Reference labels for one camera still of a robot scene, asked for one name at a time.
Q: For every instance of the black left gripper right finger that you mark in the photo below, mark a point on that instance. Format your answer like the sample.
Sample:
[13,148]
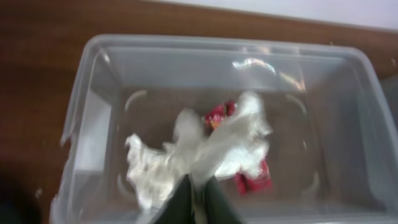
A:
[217,208]

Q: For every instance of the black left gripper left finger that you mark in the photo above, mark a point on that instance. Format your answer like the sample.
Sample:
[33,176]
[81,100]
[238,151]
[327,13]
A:
[178,209]

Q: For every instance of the white tissue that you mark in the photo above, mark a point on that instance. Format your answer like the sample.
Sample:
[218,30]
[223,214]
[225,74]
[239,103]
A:
[154,173]
[237,145]

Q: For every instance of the red snack wrapper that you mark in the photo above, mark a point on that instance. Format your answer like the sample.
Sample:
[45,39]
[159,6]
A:
[244,182]

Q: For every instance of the clear plastic bin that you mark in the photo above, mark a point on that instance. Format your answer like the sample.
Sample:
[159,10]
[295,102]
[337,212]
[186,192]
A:
[332,150]

